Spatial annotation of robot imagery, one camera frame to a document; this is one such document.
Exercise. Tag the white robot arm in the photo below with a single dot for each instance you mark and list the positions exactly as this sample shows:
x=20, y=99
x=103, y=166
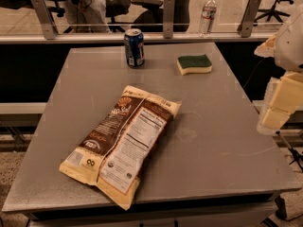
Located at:
x=286, y=46

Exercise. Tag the metal glass bracket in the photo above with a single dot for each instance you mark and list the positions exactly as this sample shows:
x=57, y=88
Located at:
x=248, y=18
x=168, y=17
x=46, y=21

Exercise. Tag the clear plastic water bottle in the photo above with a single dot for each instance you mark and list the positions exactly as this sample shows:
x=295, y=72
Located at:
x=207, y=17

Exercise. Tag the metal glass bracket left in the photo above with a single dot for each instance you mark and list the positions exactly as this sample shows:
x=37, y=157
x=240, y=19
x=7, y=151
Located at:
x=46, y=21

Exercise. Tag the green yellow sponge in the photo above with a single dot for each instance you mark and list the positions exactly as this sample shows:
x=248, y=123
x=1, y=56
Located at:
x=194, y=64

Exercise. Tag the metal glass bracket middle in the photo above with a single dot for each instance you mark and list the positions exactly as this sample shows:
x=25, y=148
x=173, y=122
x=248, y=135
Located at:
x=168, y=17

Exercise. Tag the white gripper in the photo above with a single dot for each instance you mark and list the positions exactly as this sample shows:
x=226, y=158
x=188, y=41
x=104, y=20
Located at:
x=291, y=49

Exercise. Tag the black tripod leg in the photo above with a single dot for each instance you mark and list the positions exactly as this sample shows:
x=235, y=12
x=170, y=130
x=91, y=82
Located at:
x=298, y=157

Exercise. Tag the person in light trousers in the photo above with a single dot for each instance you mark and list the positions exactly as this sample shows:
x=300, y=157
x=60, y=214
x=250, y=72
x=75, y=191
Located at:
x=86, y=16

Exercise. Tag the brown chip bag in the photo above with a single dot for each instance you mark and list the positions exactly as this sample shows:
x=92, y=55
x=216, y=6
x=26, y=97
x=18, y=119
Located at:
x=112, y=155

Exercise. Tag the metal glass bracket right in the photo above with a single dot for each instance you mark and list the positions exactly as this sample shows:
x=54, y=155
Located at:
x=248, y=18

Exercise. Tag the blue pepsi can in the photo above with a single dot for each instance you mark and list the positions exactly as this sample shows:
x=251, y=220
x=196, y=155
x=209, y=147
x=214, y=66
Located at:
x=134, y=47

